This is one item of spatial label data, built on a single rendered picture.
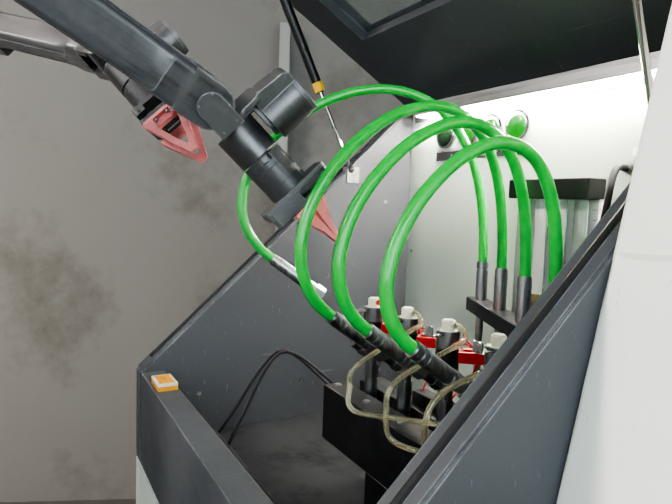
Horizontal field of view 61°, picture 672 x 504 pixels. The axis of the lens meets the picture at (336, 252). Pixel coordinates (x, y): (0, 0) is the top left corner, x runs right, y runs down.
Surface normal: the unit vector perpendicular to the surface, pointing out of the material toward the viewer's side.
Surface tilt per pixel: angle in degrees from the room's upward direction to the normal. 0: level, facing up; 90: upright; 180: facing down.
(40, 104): 90
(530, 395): 90
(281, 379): 90
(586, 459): 76
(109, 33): 108
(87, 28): 113
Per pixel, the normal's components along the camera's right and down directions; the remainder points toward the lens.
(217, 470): 0.04, -1.00
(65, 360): 0.11, 0.09
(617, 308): -0.84, -0.22
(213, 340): 0.48, 0.09
